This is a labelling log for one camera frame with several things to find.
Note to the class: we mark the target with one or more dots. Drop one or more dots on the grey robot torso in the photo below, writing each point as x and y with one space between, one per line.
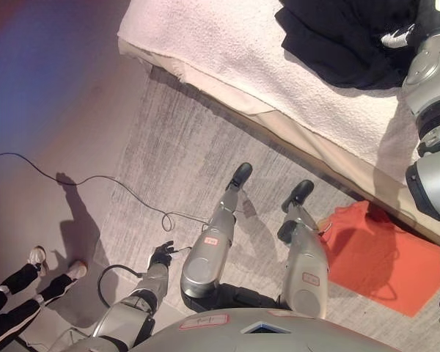
223 333

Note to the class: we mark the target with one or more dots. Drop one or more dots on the orange cloth on floor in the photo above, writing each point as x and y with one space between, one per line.
374 264

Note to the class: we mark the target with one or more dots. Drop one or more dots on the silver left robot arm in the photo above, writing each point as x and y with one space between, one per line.
139 297

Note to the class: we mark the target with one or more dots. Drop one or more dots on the silver robot leg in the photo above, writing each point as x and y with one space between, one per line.
306 264
216 234

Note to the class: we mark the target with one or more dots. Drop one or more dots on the white sneaker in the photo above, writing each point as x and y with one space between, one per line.
36 256
77 269

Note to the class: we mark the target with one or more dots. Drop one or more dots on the silver left robot leg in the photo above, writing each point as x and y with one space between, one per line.
216 234

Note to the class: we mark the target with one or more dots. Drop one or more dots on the silver right robot leg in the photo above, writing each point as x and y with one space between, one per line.
306 264

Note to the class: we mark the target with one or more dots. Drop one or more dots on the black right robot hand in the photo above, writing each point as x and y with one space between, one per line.
423 18

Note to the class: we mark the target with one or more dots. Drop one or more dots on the person in black trousers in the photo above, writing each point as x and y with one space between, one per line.
11 319

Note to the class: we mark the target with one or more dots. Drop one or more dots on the black clothes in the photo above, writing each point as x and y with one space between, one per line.
333 47

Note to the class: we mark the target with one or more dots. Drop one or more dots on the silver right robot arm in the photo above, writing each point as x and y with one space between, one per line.
427 84

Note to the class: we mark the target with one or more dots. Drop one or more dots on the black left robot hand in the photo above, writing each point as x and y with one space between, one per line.
160 254

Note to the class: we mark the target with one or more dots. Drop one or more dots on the grey striped rug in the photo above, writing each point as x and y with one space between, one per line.
176 146

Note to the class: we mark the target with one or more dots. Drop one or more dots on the bed with white blanket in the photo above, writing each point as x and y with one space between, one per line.
223 47

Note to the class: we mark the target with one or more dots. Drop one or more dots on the beige duvet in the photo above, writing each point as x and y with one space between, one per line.
315 136

